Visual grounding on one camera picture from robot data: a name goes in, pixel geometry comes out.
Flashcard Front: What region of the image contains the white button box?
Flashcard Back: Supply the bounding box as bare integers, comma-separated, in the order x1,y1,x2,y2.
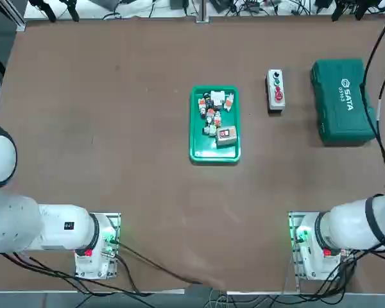
264,69,287,114

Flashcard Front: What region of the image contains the green plastic tray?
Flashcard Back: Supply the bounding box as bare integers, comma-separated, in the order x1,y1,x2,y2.
189,85,242,166

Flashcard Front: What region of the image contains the white terminal block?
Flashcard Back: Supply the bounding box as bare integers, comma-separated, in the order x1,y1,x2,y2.
210,90,227,108

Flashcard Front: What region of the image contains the green plastic tool case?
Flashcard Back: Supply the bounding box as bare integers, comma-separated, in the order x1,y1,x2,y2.
310,58,377,146

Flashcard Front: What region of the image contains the black tripod leg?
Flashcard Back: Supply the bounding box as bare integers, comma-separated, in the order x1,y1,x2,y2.
62,0,80,22
332,0,345,22
352,0,367,20
30,0,57,22

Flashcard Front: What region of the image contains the grey switch box red display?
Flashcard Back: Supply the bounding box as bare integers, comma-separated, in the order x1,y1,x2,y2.
215,125,237,149

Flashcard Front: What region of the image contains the black base cable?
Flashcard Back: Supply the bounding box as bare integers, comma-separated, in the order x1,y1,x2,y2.
117,242,225,289

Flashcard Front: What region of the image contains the aluminium corner post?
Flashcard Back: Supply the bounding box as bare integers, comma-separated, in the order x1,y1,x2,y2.
196,0,210,24

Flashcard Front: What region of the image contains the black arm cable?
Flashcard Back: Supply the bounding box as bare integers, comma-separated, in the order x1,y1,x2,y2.
361,6,385,193

